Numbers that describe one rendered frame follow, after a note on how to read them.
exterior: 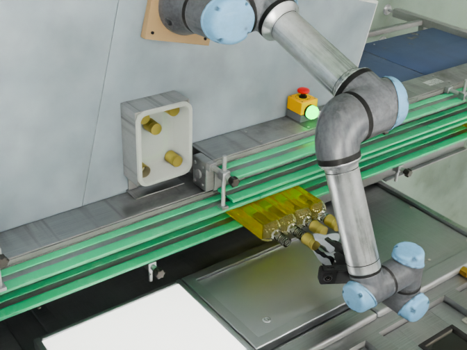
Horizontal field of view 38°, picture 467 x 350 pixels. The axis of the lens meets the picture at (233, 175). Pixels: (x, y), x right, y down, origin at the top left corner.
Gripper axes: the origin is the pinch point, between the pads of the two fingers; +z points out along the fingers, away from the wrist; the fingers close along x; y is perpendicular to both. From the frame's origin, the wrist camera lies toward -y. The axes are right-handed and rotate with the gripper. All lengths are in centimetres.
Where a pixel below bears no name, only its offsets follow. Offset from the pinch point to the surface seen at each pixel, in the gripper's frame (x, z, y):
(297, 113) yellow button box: 18.1, 37.6, 25.5
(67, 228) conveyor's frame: 7, 35, -56
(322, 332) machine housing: -12.4, -17.7, -12.0
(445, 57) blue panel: 12, 55, 123
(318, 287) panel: -12.4, -4.0, -0.7
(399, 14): 11, 109, 156
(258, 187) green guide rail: 6.6, 23.9, -0.7
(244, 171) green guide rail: 14.1, 23.5, -6.7
